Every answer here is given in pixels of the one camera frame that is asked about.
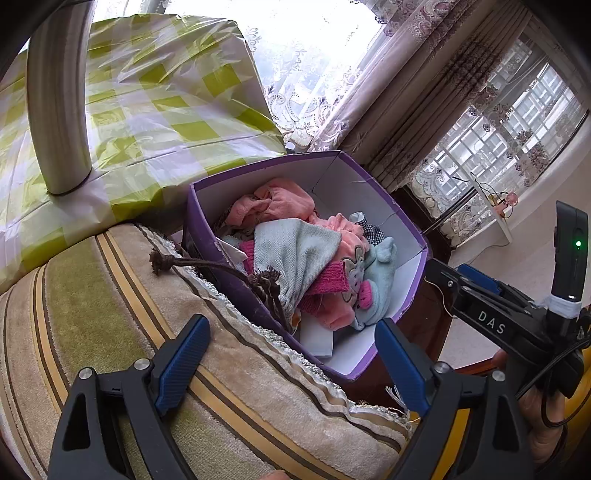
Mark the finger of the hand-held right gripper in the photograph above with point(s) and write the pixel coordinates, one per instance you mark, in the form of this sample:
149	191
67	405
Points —
480	278
450	288

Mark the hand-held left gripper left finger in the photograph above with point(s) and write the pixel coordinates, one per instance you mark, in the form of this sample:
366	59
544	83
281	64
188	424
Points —
184	360

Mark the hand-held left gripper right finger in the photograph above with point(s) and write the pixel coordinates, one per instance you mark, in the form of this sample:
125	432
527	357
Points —
401	364

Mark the purple cardboard box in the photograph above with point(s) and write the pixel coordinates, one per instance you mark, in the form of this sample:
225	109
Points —
351	184

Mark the person's right hand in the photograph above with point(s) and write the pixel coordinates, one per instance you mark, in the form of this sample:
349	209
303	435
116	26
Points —
545	434

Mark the white stand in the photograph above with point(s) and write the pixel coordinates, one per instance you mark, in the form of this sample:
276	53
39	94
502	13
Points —
501	221

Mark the black white houndstooth cloth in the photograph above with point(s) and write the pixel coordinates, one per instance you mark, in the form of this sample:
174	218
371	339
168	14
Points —
373	233

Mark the pink cartoon print fleece cloth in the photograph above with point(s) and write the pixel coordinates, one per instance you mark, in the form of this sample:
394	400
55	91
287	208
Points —
351	258

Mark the magenta knit sock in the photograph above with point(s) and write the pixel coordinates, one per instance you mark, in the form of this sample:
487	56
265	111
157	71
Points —
330	279
248	258

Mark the white lace curtain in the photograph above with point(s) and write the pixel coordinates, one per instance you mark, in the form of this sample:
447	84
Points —
304	69
508	138

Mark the beige patterned curtain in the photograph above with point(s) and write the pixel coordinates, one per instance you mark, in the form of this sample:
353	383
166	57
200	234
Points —
415	83

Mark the green checked plastic tablecloth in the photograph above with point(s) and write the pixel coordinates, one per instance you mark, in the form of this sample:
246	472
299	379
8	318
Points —
161	106

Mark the stainless steel bottle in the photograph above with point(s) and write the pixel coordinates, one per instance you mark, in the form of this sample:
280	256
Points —
60	115

